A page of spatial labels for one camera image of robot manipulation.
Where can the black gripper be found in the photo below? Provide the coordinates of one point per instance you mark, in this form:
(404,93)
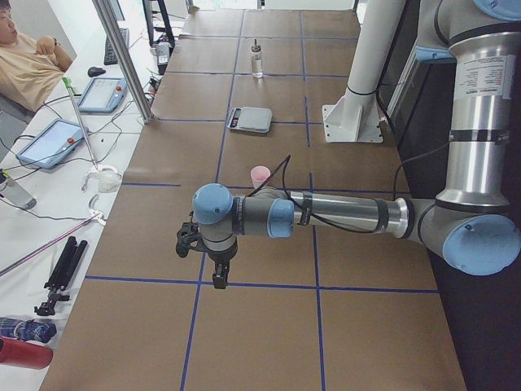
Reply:
(220,257)

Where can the pink plastic cup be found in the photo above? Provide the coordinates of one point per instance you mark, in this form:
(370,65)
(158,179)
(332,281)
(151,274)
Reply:
(258,175)

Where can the glass sauce bottle metal spout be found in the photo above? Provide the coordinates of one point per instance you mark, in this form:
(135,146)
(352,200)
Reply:
(256,60)

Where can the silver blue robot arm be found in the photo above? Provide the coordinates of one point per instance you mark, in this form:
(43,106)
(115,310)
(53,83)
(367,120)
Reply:
(466,224)

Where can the silver digital kitchen scale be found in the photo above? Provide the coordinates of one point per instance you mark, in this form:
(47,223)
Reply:
(250,119)

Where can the black folded tripod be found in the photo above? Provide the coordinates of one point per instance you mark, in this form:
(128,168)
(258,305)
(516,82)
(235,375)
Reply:
(61,276)

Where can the far blue teach pendant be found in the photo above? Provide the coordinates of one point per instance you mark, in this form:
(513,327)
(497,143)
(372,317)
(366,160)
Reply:
(102,95)

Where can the blue teach pendant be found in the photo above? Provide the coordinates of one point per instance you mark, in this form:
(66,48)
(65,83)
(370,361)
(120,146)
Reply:
(52,145)
(102,95)

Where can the red water bottle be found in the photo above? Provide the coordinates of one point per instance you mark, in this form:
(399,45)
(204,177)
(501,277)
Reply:
(17,353)

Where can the near blue teach pendant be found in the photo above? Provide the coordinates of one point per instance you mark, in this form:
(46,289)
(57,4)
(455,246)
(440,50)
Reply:
(52,145)

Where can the clear water bottle green lid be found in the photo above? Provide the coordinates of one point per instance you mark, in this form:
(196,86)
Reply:
(15,193)

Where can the black computer mouse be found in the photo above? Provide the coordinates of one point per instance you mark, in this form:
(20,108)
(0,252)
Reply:
(95,71)

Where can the seated person beige shirt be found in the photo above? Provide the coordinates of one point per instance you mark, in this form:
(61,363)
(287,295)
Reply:
(30,69)

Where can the pink handled reacher grabber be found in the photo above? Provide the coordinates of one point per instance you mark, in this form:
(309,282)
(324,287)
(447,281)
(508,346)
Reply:
(96,215)

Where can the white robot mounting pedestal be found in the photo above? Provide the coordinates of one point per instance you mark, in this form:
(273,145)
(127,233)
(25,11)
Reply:
(355,117)

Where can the green handled reacher grabber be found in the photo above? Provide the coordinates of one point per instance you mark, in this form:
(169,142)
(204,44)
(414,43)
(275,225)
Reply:
(68,86)

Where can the aluminium frame post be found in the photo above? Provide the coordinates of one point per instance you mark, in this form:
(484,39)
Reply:
(112,30)

